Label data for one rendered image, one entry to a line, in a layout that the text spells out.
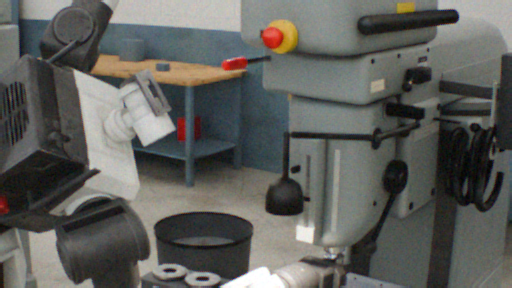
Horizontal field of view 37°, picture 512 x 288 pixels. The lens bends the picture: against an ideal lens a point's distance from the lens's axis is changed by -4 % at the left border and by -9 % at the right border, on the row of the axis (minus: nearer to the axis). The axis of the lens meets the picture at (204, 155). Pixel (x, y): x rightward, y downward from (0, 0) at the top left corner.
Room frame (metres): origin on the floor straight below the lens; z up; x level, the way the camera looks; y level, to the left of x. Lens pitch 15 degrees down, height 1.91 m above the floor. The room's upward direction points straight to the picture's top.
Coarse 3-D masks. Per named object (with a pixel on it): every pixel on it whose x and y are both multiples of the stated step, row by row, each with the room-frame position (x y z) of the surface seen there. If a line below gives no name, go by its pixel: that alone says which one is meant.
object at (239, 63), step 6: (228, 60) 1.47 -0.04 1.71; (234, 60) 1.48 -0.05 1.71; (240, 60) 1.49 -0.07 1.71; (246, 60) 1.51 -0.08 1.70; (252, 60) 1.52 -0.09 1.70; (258, 60) 1.54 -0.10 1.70; (264, 60) 1.55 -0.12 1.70; (270, 60) 1.57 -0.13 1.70; (222, 66) 1.47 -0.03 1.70; (228, 66) 1.46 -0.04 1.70; (234, 66) 1.47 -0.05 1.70; (240, 66) 1.48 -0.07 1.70
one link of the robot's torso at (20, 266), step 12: (12, 228) 1.63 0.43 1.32; (0, 240) 1.65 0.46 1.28; (12, 240) 1.63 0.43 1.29; (0, 252) 1.63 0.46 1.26; (12, 252) 1.60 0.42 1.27; (0, 264) 1.60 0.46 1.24; (12, 264) 1.60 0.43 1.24; (24, 264) 1.62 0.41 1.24; (0, 276) 1.60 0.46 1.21; (12, 276) 1.60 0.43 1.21; (24, 276) 1.61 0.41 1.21
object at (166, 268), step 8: (168, 264) 1.96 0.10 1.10; (152, 272) 1.94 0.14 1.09; (160, 272) 1.91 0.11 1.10; (168, 272) 1.94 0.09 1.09; (176, 272) 1.91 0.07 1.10; (184, 272) 1.91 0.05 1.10; (192, 272) 1.94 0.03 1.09; (200, 272) 1.91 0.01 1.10; (208, 272) 1.91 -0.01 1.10; (144, 280) 1.89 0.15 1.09; (152, 280) 1.89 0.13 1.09; (160, 280) 1.88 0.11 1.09; (168, 280) 1.88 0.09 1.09; (176, 280) 1.88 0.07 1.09; (184, 280) 1.88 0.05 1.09; (192, 280) 1.86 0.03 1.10; (200, 280) 1.88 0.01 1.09; (208, 280) 1.87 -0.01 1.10; (216, 280) 1.86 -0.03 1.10; (224, 280) 1.89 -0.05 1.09
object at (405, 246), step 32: (448, 128) 1.83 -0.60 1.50; (384, 224) 1.93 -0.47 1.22; (416, 224) 1.87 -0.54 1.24; (448, 224) 1.81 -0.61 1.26; (480, 224) 1.86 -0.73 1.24; (352, 256) 1.98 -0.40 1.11; (384, 256) 1.93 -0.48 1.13; (416, 256) 1.87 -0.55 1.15; (448, 256) 1.80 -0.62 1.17; (480, 256) 1.88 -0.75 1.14
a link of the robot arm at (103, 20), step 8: (80, 0) 1.61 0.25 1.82; (88, 0) 1.60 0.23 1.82; (96, 0) 1.61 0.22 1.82; (88, 8) 1.60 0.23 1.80; (96, 8) 1.60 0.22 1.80; (104, 8) 1.61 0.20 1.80; (96, 16) 1.60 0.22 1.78; (104, 16) 1.61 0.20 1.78; (104, 24) 1.61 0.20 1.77; (96, 40) 1.57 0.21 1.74; (96, 48) 1.60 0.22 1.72; (88, 56) 1.58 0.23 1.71; (96, 56) 1.63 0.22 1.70; (88, 64) 1.61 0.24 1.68
